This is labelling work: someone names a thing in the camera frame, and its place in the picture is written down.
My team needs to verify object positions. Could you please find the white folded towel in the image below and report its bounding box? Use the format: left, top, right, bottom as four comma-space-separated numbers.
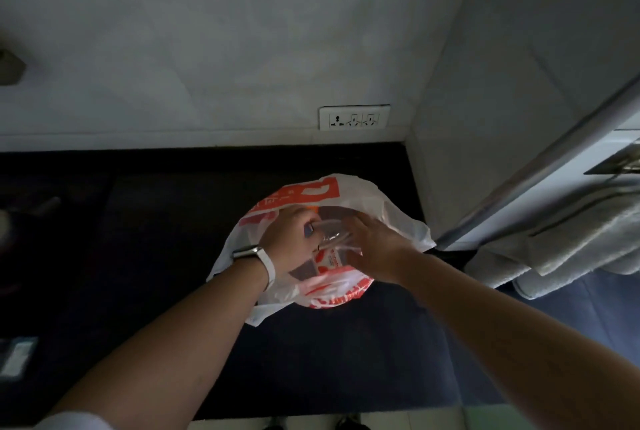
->
464, 183, 640, 301

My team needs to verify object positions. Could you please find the white and orange plastic bag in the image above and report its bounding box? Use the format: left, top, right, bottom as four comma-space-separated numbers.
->
207, 173, 437, 328

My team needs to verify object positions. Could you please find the person's right hand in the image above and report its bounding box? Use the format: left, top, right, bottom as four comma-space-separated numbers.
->
340, 212, 417, 285

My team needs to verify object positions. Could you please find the person's right forearm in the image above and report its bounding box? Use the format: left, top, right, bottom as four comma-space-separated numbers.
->
397, 251, 640, 430

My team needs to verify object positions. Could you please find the white wall socket plate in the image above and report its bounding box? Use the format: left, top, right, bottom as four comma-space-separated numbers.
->
318, 104, 391, 132

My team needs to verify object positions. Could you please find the metal towel bracket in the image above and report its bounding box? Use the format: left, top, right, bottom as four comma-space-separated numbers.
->
583, 142, 640, 179

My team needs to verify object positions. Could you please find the person's left hand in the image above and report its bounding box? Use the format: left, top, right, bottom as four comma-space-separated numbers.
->
259, 204, 325, 287

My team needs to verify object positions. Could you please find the person's dark shoe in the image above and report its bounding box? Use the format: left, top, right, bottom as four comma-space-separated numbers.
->
336, 413, 372, 430

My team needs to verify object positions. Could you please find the silver watch with white band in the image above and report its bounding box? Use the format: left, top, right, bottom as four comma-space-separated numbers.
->
232, 245, 277, 291

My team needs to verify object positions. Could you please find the person's left forearm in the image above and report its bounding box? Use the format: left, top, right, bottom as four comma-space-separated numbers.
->
49, 257, 268, 430

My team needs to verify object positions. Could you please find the small pale packet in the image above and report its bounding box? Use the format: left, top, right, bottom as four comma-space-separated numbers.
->
0, 337, 39, 381

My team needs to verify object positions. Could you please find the silver metal rail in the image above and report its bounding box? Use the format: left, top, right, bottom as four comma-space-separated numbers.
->
434, 73, 640, 251

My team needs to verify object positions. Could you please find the white shirt sleeve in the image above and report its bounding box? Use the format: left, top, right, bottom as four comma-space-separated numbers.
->
34, 412, 117, 430

